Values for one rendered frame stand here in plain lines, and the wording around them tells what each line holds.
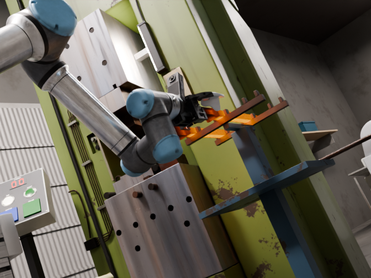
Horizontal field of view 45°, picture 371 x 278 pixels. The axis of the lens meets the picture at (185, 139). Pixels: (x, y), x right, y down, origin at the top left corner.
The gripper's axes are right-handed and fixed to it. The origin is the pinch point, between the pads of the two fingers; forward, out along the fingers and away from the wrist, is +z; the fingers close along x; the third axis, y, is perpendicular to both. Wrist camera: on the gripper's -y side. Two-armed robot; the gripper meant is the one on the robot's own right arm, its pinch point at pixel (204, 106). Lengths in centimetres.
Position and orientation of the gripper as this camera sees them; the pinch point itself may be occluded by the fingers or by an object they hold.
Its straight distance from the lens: 142.4
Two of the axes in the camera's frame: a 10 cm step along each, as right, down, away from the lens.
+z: 5.5, 0.2, 8.4
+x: 7.5, -4.6, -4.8
